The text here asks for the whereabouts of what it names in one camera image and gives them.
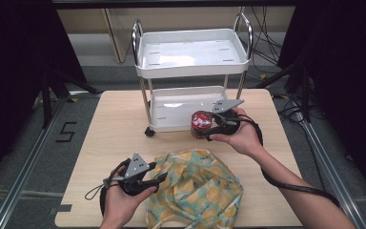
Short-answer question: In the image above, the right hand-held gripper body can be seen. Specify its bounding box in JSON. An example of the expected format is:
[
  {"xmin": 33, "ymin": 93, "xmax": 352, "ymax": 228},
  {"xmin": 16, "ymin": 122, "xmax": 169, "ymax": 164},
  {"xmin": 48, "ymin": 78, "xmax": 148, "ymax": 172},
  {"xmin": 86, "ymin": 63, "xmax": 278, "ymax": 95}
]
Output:
[{"xmin": 208, "ymin": 98, "xmax": 246, "ymax": 137}]

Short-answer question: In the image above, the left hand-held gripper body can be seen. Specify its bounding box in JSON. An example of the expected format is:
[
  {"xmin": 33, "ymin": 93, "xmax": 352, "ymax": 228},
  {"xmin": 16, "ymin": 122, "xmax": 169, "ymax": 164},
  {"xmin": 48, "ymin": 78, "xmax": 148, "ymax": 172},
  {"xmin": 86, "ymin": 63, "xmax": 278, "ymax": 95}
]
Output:
[{"xmin": 119, "ymin": 152, "xmax": 151, "ymax": 197}]

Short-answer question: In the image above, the red can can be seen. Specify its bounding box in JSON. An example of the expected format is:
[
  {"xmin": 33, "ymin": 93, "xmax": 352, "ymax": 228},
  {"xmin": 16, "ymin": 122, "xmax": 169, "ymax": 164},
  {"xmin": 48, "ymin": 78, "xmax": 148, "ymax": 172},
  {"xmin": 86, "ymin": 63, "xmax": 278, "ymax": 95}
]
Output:
[{"xmin": 190, "ymin": 110, "xmax": 214, "ymax": 140}]

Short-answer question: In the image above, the lemon print fabric bag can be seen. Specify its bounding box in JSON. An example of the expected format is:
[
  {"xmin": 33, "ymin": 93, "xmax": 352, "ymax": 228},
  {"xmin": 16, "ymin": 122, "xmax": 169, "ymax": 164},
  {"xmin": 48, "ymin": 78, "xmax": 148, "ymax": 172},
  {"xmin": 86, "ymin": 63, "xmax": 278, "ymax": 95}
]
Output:
[{"xmin": 145, "ymin": 148, "xmax": 245, "ymax": 229}]

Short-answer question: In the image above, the white two-tier trolley cart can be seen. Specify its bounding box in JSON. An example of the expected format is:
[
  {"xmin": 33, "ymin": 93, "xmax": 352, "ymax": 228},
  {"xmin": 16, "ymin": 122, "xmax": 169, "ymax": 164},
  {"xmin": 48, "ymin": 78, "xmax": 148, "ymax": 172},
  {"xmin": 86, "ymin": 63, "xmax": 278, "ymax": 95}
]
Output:
[{"xmin": 131, "ymin": 11, "xmax": 254, "ymax": 138}]

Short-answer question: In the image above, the person's right hand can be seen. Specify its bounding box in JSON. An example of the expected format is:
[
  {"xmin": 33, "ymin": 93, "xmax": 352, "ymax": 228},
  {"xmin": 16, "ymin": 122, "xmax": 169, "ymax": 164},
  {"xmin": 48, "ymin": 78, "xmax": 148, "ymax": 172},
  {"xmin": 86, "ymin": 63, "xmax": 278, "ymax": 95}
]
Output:
[{"xmin": 209, "ymin": 107, "xmax": 265, "ymax": 157}]

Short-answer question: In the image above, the person's left hand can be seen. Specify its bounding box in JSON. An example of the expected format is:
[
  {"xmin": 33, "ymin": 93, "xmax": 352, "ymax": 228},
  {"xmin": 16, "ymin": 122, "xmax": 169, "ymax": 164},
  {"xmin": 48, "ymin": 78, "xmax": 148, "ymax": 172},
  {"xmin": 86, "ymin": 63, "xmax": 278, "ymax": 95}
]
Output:
[{"xmin": 101, "ymin": 165, "xmax": 158, "ymax": 227}]

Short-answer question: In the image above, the black tripod stand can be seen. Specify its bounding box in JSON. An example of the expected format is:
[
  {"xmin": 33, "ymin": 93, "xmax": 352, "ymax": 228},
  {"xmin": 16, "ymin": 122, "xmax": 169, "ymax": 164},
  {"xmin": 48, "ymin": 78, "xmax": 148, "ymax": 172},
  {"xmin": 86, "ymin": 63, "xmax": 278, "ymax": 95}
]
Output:
[
  {"xmin": 40, "ymin": 68, "xmax": 100, "ymax": 129},
  {"xmin": 254, "ymin": 61, "xmax": 313, "ymax": 123}
]

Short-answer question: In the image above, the black curtain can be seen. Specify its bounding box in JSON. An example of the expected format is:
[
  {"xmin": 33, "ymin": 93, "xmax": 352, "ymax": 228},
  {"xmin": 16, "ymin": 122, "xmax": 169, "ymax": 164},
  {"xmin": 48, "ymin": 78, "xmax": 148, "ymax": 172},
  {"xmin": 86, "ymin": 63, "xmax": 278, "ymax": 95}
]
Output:
[
  {"xmin": 0, "ymin": 0, "xmax": 88, "ymax": 189},
  {"xmin": 277, "ymin": 0, "xmax": 366, "ymax": 204}
]

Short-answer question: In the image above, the beige wooden cabinet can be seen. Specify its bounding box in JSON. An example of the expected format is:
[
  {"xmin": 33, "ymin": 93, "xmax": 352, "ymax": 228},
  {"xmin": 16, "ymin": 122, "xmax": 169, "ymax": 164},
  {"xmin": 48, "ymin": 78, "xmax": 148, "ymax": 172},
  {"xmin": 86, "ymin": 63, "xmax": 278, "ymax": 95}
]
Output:
[{"xmin": 56, "ymin": 8, "xmax": 296, "ymax": 64}]

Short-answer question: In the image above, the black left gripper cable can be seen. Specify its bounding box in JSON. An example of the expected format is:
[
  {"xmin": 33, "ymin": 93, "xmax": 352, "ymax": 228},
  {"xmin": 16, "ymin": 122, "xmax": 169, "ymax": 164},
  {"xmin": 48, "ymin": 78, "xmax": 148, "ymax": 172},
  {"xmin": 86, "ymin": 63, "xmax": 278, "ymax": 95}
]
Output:
[{"xmin": 99, "ymin": 157, "xmax": 132, "ymax": 218}]

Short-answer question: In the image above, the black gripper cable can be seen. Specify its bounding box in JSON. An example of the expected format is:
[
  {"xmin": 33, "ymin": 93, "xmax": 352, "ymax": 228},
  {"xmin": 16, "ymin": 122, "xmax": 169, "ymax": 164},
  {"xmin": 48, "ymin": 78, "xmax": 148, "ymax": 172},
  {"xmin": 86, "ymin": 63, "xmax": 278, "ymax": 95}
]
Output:
[
  {"xmin": 99, "ymin": 157, "xmax": 132, "ymax": 218},
  {"xmin": 234, "ymin": 114, "xmax": 341, "ymax": 208}
]

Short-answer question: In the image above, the grey cord loop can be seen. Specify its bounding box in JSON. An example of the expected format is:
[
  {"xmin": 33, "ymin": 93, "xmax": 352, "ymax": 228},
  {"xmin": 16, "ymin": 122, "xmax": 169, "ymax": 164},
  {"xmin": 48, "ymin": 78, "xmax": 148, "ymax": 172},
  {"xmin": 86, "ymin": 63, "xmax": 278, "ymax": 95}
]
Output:
[{"xmin": 84, "ymin": 181, "xmax": 112, "ymax": 201}]

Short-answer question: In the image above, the hanging black cable bundle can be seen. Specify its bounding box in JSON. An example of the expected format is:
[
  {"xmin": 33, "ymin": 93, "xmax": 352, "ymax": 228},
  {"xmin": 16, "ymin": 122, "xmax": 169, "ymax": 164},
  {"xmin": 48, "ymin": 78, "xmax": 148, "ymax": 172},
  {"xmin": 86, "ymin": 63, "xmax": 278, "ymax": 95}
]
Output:
[{"xmin": 239, "ymin": 6, "xmax": 285, "ymax": 75}]

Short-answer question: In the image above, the black floor cable bundle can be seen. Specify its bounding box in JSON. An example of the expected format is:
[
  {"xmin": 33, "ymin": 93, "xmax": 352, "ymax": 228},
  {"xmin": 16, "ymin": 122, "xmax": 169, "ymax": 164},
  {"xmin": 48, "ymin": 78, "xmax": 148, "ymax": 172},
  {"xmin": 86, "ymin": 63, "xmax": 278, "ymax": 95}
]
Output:
[{"xmin": 277, "ymin": 94, "xmax": 320, "ymax": 126}]

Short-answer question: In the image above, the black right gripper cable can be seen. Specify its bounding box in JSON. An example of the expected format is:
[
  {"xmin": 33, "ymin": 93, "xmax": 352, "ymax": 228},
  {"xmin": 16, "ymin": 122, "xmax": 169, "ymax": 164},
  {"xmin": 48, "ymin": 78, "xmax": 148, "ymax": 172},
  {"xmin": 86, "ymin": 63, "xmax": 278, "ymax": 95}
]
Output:
[{"xmin": 234, "ymin": 114, "xmax": 341, "ymax": 208}]

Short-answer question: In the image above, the aluminium floor rail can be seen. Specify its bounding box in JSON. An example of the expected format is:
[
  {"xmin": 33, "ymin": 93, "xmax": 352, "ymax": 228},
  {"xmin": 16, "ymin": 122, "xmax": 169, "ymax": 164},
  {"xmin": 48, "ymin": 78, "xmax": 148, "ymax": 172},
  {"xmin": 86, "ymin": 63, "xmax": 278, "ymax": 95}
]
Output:
[
  {"xmin": 298, "ymin": 120, "xmax": 366, "ymax": 229},
  {"xmin": 0, "ymin": 91, "xmax": 103, "ymax": 229}
]

